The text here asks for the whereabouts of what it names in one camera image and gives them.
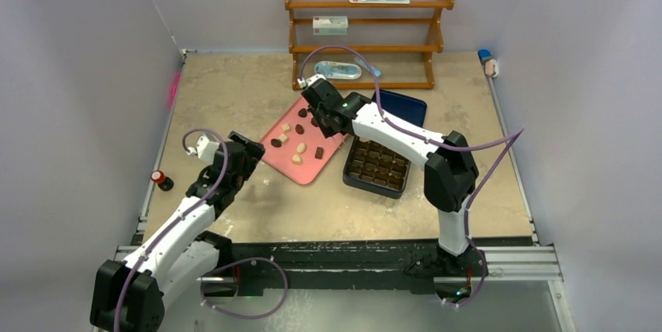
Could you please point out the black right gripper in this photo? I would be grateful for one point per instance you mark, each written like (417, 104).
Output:
(321, 116)

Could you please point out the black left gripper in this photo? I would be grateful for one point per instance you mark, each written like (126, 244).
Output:
(251, 154)

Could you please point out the dark rectangular chocolate piece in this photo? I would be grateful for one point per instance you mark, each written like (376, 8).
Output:
(319, 153)

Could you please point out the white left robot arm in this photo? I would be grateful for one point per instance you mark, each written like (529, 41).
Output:
(170, 241)

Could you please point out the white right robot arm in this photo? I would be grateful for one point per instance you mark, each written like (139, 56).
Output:
(450, 171)

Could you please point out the dark oval chocolate piece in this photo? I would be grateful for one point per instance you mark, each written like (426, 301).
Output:
(276, 143)

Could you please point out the blue chocolate tin box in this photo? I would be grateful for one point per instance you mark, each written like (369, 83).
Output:
(374, 168)

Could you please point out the light blue oval package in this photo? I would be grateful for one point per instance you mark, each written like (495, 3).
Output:
(338, 70)

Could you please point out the pink plastic tray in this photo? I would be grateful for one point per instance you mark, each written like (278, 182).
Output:
(280, 158)

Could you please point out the dark blue tin lid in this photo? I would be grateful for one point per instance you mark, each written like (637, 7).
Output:
(409, 109)

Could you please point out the wooden shelf rack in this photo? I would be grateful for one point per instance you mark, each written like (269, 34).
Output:
(414, 28)

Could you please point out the red black button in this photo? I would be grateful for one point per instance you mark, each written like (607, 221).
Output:
(163, 182)

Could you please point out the white green small box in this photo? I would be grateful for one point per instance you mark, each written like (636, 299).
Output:
(330, 25)

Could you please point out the blue white corner device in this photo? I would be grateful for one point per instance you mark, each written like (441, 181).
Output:
(489, 63)

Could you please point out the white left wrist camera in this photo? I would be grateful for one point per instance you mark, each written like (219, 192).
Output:
(204, 149)

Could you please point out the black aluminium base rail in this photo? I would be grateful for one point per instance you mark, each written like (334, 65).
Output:
(417, 266)

